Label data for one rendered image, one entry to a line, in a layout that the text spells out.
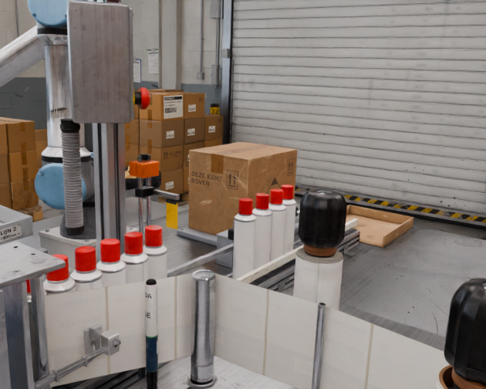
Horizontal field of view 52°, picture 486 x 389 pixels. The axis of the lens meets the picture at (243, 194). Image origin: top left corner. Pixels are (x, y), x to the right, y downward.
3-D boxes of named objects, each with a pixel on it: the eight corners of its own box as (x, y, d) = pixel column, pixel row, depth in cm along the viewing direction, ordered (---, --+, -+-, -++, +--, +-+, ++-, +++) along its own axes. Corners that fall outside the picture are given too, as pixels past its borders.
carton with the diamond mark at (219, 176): (244, 244, 158) (248, 159, 152) (187, 228, 171) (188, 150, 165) (293, 222, 182) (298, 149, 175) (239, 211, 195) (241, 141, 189)
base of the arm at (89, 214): (82, 242, 132) (81, 205, 130) (48, 232, 140) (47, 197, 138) (126, 231, 143) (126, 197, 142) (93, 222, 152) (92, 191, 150)
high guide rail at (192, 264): (60, 326, 85) (60, 318, 85) (56, 323, 86) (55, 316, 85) (339, 205, 170) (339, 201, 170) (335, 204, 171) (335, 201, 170)
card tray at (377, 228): (383, 247, 165) (384, 235, 164) (312, 231, 180) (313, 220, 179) (412, 227, 189) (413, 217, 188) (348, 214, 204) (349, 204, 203)
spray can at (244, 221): (244, 286, 120) (248, 203, 115) (227, 280, 123) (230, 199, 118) (257, 279, 124) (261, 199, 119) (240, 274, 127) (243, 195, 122)
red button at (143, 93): (133, 87, 85) (150, 87, 86) (130, 86, 88) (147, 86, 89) (133, 109, 86) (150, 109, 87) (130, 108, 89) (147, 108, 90)
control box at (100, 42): (72, 123, 82) (66, -1, 77) (71, 113, 97) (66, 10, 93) (136, 123, 85) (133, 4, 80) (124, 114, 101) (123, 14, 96)
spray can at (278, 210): (275, 270, 130) (280, 193, 125) (259, 265, 133) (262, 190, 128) (286, 265, 134) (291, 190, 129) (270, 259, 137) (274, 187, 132)
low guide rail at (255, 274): (89, 369, 82) (89, 358, 82) (85, 367, 83) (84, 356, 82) (357, 224, 167) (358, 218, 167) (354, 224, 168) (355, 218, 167)
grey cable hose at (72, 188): (72, 238, 90) (67, 120, 85) (61, 234, 92) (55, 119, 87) (89, 233, 93) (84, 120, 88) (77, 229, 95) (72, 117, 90)
